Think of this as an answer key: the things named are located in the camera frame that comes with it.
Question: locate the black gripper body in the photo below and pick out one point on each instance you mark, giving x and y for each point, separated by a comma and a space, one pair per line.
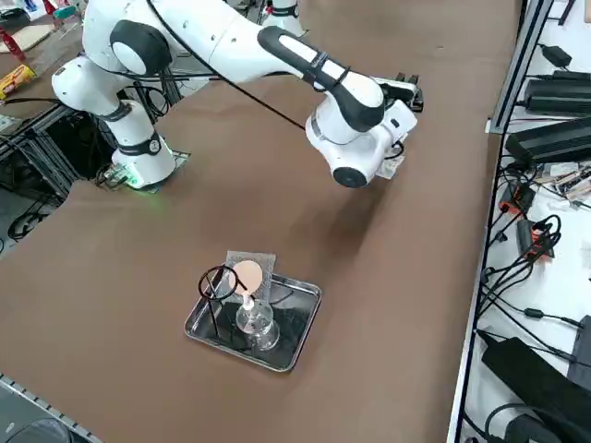
401, 97

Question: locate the glass alcohol lamp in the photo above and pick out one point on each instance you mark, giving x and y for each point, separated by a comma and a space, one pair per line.
254, 323

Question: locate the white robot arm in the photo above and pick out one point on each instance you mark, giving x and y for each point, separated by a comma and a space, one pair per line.
286, 18
231, 41

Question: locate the steel tray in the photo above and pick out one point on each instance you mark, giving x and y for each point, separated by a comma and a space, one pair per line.
295, 355

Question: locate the white test tube rack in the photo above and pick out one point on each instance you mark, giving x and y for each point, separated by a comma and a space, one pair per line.
392, 168

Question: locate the orange and black device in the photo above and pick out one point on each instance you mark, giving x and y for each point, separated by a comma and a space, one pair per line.
519, 196
526, 237

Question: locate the long black power supply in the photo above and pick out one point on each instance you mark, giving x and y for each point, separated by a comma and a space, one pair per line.
549, 140

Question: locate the ribbed black power brick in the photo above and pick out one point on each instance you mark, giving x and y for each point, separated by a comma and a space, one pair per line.
558, 97

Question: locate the small black power adapter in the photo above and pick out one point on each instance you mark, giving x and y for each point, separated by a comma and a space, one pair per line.
556, 55

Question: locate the bare circuit board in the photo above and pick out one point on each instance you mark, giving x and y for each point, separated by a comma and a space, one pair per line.
572, 180

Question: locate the white workbench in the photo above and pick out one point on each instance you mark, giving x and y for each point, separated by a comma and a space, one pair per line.
572, 277

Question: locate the wooden board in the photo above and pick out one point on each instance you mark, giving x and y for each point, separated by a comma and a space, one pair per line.
32, 34

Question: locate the yellow snack packet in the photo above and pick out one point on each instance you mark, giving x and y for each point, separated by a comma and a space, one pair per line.
18, 80

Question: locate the red metal stand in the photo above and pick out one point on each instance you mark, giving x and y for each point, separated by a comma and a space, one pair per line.
11, 44

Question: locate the aluminium profile post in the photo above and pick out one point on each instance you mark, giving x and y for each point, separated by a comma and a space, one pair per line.
517, 69

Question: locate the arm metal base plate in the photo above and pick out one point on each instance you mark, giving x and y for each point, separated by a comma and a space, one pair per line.
182, 159

